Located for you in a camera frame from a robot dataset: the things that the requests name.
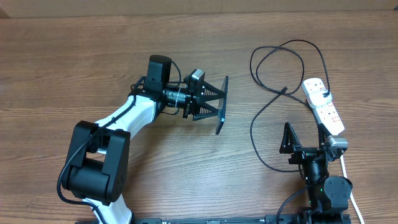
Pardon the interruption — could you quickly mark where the white power strip cord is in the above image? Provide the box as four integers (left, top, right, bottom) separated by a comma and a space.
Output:
340, 154, 365, 224

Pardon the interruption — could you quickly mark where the black USB charging cable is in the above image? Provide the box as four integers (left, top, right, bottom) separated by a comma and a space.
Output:
249, 39, 331, 174

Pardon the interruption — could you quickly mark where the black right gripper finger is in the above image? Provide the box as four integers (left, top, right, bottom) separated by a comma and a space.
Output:
279, 122, 302, 154
317, 123, 331, 147

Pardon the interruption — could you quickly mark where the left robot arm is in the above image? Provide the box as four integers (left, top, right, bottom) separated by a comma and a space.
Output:
56, 55, 229, 223

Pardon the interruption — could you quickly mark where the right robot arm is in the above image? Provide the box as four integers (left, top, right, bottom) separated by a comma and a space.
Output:
275, 122, 353, 223

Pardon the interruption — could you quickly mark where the white power strip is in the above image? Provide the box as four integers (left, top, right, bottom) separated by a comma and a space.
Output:
302, 78, 345, 135

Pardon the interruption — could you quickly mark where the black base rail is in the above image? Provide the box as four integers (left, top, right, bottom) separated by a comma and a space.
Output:
74, 213, 352, 224

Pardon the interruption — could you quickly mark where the white charger plug adapter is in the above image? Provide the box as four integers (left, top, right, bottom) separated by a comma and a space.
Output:
307, 89, 332, 108

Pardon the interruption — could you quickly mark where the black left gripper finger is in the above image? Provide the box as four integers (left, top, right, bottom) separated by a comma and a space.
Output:
193, 103, 218, 121
203, 82, 226, 101

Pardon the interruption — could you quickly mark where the Samsung Galaxy smartphone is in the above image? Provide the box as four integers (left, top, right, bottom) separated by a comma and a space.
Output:
215, 76, 229, 135

